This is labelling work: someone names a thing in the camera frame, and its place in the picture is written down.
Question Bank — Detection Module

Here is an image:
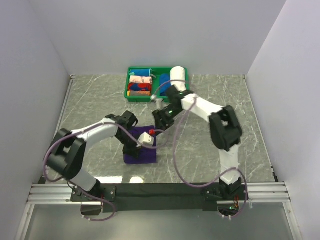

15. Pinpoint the white rolled towel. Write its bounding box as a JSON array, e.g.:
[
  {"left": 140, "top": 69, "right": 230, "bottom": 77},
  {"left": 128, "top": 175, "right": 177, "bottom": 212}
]
[{"left": 169, "top": 66, "right": 187, "bottom": 92}]

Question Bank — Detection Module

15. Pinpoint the purple cable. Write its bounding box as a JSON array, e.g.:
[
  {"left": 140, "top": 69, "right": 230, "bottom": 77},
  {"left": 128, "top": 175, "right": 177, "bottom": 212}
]
[
  {"left": 42, "top": 121, "right": 169, "bottom": 223},
  {"left": 150, "top": 79, "right": 250, "bottom": 219}
]

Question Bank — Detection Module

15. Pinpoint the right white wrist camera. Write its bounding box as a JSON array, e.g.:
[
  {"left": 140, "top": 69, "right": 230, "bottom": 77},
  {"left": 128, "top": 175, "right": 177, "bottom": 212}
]
[{"left": 150, "top": 94, "right": 165, "bottom": 110}]

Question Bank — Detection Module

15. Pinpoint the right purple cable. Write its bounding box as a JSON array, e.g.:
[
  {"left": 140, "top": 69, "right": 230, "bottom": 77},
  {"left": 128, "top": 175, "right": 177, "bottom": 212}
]
[{"left": 150, "top": 79, "right": 250, "bottom": 219}]

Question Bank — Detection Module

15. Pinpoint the right aluminium side rail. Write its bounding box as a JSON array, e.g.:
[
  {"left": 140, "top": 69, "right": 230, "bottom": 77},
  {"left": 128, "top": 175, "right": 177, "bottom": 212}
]
[{"left": 243, "top": 74, "right": 279, "bottom": 183}]

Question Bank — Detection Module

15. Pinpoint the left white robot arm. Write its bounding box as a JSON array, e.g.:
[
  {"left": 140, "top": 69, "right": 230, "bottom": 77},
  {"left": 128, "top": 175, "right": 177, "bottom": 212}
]
[{"left": 44, "top": 111, "right": 140, "bottom": 201}]

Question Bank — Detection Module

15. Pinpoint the aluminium side rail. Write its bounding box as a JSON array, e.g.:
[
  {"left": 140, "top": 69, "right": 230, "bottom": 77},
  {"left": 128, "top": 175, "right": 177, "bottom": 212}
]
[
  {"left": 243, "top": 74, "right": 279, "bottom": 183},
  {"left": 54, "top": 74, "right": 76, "bottom": 136}
]

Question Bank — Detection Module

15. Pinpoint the orange grey rolled towel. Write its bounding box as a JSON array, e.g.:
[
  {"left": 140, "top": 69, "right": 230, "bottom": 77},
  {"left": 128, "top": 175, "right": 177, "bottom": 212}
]
[{"left": 127, "top": 90, "right": 152, "bottom": 97}]

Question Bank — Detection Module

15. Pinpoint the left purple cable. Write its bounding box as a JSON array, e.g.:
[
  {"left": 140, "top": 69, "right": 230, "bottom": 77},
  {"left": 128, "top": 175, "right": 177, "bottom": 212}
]
[{"left": 42, "top": 121, "right": 169, "bottom": 223}]

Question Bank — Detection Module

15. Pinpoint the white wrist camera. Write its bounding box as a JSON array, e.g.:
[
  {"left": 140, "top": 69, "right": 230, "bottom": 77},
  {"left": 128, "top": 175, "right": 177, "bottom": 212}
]
[
  {"left": 150, "top": 94, "right": 165, "bottom": 110},
  {"left": 137, "top": 132, "right": 155, "bottom": 148}
]

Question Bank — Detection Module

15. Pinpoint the red blue rolled towel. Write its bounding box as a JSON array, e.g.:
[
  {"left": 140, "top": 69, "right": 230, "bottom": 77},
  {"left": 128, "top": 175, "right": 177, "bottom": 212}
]
[{"left": 127, "top": 82, "right": 152, "bottom": 92}]

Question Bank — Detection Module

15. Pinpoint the aluminium front rail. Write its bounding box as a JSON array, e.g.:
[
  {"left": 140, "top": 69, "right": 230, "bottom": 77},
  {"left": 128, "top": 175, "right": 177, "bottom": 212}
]
[{"left": 26, "top": 182, "right": 291, "bottom": 205}]

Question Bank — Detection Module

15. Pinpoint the left aluminium side rail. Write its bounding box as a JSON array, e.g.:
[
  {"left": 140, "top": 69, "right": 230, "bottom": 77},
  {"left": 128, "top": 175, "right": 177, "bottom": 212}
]
[{"left": 54, "top": 74, "right": 76, "bottom": 136}]

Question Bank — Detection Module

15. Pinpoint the teal blue rolled towel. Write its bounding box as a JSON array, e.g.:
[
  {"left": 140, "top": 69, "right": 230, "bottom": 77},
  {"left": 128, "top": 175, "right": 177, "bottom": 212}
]
[{"left": 129, "top": 68, "right": 153, "bottom": 77}]

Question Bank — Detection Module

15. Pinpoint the green plastic tray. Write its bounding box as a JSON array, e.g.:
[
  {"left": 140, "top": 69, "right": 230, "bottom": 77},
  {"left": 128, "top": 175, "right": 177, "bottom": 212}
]
[{"left": 124, "top": 66, "right": 190, "bottom": 103}]

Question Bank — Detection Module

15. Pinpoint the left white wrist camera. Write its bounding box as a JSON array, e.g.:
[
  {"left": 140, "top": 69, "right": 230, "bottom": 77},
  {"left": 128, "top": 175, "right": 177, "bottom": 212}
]
[{"left": 137, "top": 132, "right": 155, "bottom": 148}]

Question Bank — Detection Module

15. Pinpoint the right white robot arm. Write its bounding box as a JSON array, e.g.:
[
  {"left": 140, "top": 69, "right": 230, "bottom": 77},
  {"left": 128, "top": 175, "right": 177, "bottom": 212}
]
[{"left": 151, "top": 85, "right": 244, "bottom": 200}]

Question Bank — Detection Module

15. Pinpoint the pink rolled towel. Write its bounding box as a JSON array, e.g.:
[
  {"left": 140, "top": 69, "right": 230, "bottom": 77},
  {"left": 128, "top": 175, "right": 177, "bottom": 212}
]
[{"left": 129, "top": 75, "right": 153, "bottom": 85}]

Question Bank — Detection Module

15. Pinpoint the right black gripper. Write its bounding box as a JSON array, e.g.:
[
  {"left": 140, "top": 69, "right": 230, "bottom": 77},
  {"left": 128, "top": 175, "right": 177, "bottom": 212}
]
[{"left": 152, "top": 104, "right": 183, "bottom": 137}]

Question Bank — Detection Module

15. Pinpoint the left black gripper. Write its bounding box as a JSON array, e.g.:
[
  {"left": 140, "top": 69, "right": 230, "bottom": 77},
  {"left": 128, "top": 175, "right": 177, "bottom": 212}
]
[{"left": 116, "top": 130, "right": 144, "bottom": 159}]

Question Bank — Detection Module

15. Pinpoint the black base bar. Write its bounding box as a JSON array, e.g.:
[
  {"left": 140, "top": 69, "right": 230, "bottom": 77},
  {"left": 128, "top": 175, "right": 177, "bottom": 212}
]
[{"left": 69, "top": 183, "right": 250, "bottom": 213}]

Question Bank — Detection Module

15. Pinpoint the purple towel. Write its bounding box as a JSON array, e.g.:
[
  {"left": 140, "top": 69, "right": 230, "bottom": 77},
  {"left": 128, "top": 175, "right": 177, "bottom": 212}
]
[{"left": 123, "top": 125, "right": 157, "bottom": 165}]

